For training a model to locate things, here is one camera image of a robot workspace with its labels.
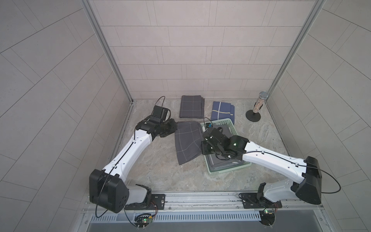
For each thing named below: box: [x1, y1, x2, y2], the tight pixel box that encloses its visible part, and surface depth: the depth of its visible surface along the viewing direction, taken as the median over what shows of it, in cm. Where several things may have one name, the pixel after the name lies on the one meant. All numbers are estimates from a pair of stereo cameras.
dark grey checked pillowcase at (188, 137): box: [174, 120, 203, 166], surface depth 77 cm
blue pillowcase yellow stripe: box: [210, 101, 235, 125], surface depth 111 cm
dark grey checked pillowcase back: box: [179, 95, 205, 119], surface depth 113 cm
